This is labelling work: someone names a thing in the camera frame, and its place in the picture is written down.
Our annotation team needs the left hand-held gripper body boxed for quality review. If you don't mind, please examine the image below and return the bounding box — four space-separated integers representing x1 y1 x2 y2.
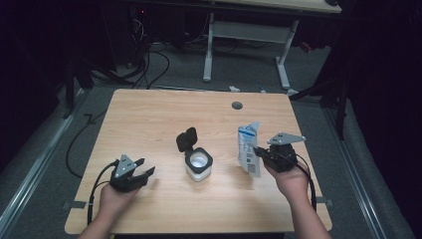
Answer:
108 153 148 193

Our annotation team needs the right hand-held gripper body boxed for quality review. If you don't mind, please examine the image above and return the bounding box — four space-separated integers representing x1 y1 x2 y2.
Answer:
263 131 307 173

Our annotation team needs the white and blue bag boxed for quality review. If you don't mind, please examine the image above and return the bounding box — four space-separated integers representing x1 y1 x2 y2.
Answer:
237 120 263 178

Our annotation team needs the clear jar with black lid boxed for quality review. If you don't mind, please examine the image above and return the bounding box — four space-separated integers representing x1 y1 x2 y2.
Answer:
175 126 214 182

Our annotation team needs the person's left hand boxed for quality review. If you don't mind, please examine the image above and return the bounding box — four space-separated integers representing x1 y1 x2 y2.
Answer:
99 182 142 218

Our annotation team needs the person's right hand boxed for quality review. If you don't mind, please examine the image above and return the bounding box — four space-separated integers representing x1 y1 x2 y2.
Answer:
263 160 312 200

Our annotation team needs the black tripod stand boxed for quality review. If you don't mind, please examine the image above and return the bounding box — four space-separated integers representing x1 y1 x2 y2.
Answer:
288 66 349 140

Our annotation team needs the black metal stand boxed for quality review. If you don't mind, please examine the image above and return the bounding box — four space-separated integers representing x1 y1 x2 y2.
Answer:
63 56 94 120

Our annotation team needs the desk with white legs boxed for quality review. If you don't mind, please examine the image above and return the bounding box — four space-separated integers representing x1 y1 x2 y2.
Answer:
202 0 342 98

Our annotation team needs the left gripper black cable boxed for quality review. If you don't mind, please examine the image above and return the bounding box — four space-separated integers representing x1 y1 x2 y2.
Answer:
87 159 119 227

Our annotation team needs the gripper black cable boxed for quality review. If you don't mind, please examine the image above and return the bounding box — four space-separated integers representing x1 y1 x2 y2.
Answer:
295 152 317 212
87 159 119 227

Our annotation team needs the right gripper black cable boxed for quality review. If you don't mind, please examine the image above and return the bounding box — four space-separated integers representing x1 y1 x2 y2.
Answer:
295 152 317 212

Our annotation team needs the long black floor cable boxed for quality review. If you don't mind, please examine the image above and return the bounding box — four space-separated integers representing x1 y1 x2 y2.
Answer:
65 109 107 179

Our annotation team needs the metal floor rail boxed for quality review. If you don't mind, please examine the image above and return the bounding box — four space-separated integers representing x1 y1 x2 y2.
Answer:
322 106 387 239
0 89 89 239

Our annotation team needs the bundle of black cables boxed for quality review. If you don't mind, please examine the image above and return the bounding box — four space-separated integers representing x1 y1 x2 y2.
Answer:
125 19 171 90

